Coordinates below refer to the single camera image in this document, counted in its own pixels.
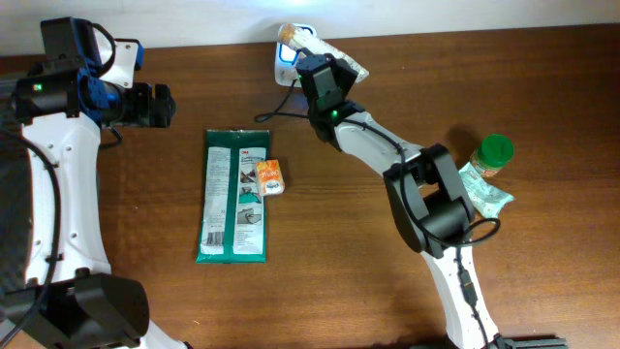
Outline green 3M gloves packet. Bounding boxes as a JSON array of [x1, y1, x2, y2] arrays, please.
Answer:
[[196, 130, 270, 264]]

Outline white cream tube gold cap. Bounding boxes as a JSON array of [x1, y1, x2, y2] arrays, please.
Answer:
[[277, 23, 370, 83]]

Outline mint green tissue pack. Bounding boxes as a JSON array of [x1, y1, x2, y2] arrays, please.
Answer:
[[459, 162, 514, 218]]

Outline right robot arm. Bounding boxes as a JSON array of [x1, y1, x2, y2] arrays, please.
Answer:
[[296, 53, 508, 348]]

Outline small orange box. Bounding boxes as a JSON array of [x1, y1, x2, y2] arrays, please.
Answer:
[[256, 160, 285, 197]]

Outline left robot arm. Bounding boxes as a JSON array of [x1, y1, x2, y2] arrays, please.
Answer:
[[3, 16, 180, 348]]

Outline green capped bottle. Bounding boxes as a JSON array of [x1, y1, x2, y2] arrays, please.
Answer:
[[470, 134, 515, 177]]

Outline grey plastic mesh basket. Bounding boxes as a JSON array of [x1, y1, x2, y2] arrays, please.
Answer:
[[1, 72, 31, 319]]

